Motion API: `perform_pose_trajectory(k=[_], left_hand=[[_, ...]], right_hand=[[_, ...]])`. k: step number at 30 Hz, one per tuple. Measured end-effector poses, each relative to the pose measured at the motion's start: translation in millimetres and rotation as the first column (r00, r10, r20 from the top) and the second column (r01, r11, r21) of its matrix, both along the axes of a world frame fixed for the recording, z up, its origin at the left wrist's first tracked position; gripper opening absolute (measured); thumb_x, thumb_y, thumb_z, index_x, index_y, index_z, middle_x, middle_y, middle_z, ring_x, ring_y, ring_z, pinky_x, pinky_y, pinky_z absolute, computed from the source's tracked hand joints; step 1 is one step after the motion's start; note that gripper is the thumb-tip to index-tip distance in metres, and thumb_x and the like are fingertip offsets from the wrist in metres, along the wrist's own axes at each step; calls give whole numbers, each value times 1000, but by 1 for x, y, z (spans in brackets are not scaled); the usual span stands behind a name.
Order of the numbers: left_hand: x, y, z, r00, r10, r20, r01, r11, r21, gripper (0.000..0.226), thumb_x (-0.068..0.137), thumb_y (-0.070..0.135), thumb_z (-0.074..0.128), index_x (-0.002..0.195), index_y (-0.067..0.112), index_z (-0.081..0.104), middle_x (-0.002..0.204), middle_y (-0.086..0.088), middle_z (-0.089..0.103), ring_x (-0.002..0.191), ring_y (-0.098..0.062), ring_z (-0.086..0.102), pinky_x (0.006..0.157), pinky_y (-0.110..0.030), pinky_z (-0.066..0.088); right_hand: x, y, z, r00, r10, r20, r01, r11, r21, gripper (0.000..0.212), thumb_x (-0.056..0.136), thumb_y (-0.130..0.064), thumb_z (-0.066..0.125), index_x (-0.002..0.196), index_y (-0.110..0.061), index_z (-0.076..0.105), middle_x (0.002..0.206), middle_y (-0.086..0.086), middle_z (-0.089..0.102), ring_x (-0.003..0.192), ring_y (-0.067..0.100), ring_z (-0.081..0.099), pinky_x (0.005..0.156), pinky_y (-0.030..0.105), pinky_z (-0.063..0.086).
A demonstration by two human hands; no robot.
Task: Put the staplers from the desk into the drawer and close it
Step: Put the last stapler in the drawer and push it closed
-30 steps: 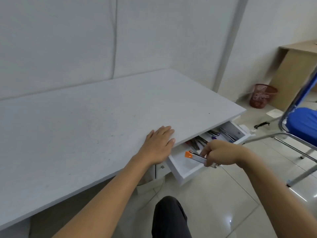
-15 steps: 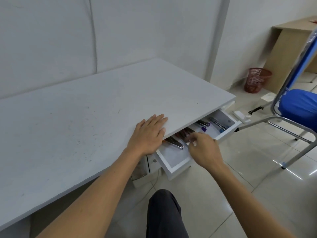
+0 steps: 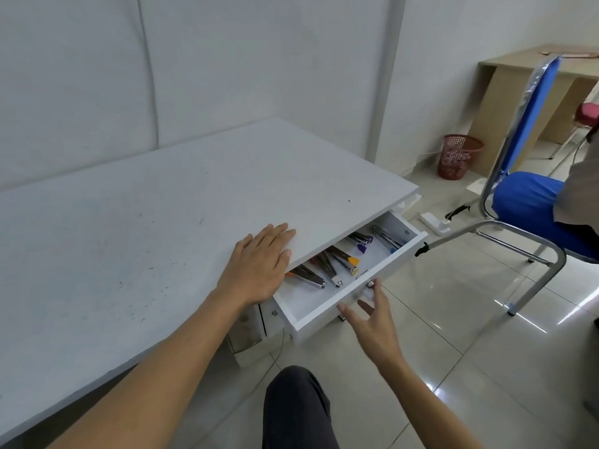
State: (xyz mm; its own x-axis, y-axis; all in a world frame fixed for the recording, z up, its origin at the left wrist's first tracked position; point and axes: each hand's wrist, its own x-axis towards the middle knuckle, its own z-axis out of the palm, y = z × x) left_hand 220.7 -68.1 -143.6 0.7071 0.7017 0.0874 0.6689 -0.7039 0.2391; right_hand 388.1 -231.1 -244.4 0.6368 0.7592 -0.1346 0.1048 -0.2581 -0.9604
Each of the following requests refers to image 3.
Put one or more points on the person's left hand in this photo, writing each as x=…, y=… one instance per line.
x=252, y=271

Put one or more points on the person's right hand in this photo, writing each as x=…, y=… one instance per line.
x=376, y=331

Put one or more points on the person's left thumb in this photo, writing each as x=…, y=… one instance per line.
x=286, y=262

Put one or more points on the person's left middle finger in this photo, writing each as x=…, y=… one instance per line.
x=277, y=234

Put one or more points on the person's right thumb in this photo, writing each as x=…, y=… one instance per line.
x=348, y=315

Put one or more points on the person's left little finger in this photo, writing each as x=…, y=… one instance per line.
x=244, y=241

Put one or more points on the person's right forearm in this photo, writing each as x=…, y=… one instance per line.
x=426, y=406

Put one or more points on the person's left forearm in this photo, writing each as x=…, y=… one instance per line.
x=159, y=369

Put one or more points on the white drawer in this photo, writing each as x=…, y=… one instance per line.
x=323, y=303

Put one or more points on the white drawer cabinet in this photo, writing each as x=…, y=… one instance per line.
x=250, y=336

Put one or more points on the person's dark trouser leg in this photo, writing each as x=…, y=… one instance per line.
x=297, y=411

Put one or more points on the white power strip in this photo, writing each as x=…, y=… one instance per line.
x=433, y=223

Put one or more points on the red mesh waste basket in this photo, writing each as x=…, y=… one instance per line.
x=456, y=158

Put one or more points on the light wooden desk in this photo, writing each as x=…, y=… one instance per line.
x=505, y=98

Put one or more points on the red stool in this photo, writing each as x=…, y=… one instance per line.
x=588, y=114

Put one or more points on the blue chair metal frame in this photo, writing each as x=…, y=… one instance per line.
x=524, y=196

